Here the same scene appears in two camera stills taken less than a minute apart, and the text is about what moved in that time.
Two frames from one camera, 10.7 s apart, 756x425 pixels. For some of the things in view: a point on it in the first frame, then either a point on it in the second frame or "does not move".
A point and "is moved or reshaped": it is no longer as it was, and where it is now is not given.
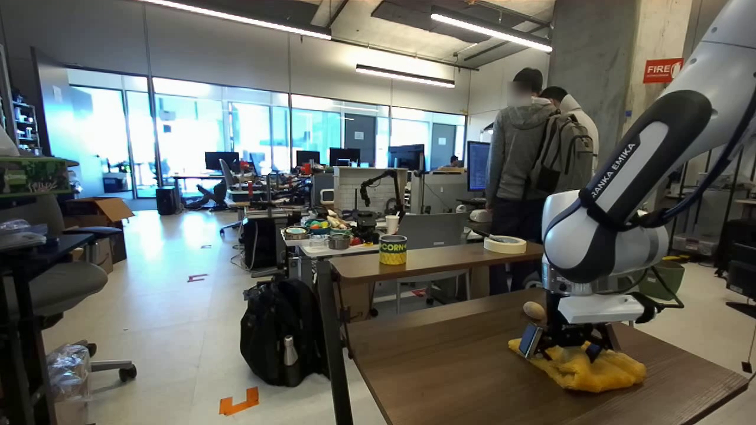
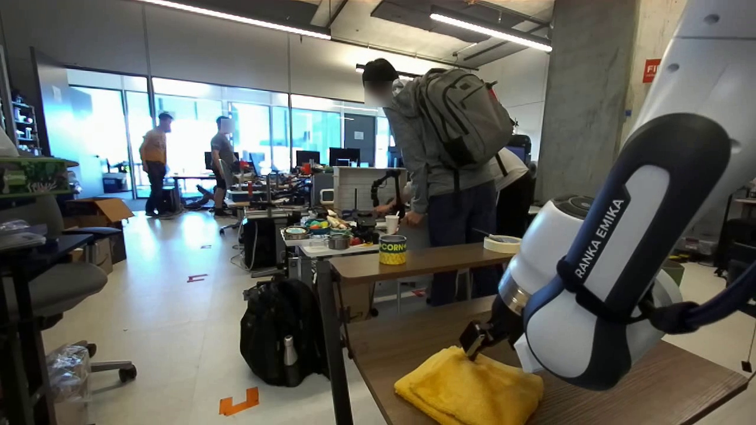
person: x=516 y=136 to x=458 y=204
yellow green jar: x=393 y=252 does not move
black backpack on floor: x=281 y=331 does not move
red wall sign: x=659 y=70 does not move
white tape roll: x=503 y=245 does not move
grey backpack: x=567 y=160 to x=464 y=117
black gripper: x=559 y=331 to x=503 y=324
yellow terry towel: x=577 y=369 is moved or reshaped
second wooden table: x=423 y=262 does not move
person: x=560 y=100 to x=516 y=186
